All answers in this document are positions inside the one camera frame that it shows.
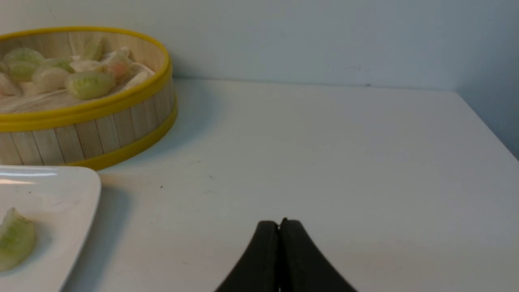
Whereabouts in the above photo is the pale green dumpling in steamer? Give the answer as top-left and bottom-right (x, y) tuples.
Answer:
(2, 48), (46, 82)

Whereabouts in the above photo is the white steamer liner cloth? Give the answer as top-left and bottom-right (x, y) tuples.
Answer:
(0, 90), (120, 114)

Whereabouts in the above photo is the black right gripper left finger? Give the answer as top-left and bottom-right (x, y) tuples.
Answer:
(217, 221), (279, 292)

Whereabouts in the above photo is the pink white dumpling in steamer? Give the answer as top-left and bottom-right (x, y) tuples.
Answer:
(101, 47), (135, 84)

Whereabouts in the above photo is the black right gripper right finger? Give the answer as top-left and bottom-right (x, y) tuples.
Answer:
(279, 218), (356, 292)

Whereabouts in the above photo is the yellow-rimmed bamboo steamer basket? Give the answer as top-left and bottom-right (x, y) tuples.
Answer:
(1, 26), (178, 170)

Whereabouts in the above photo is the white square plate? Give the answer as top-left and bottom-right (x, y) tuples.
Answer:
(0, 165), (101, 292)

